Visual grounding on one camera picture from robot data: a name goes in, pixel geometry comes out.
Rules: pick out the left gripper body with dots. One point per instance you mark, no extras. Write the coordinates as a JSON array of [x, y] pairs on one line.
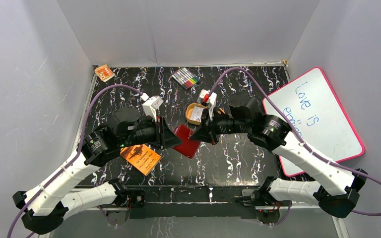
[[159, 133]]

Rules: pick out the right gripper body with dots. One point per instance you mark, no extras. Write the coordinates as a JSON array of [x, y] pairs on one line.
[[212, 126]]

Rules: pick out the red card holder wallet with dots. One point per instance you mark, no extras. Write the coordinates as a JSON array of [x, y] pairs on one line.
[[188, 147]]

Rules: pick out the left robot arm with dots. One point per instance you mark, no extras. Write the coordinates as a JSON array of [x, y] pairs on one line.
[[46, 206]]

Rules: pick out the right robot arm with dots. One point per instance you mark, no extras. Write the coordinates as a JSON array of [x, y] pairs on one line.
[[334, 190]]

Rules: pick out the white card in tray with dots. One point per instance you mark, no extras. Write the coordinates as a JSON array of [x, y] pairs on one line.
[[196, 113]]

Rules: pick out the small orange card box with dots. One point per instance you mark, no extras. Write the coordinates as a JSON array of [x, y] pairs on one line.
[[104, 73]]

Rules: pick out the orange oval tray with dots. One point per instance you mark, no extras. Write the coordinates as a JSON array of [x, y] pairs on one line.
[[189, 110]]

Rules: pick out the orange book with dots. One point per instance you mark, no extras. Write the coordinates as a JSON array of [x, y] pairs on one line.
[[142, 157]]

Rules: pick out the pack of coloured markers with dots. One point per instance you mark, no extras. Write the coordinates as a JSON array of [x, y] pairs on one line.
[[185, 78]]

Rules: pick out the pink framed whiteboard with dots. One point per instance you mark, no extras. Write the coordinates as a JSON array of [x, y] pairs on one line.
[[311, 105]]

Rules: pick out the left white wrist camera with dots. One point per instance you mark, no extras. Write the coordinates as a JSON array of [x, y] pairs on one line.
[[151, 105]]

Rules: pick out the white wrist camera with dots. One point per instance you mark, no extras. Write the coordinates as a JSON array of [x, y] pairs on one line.
[[208, 99], [151, 105]]

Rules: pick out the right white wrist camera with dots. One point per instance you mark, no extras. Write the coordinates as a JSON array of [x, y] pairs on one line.
[[208, 99]]

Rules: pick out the black metal base rail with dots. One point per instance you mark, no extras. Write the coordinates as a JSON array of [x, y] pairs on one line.
[[196, 201]]

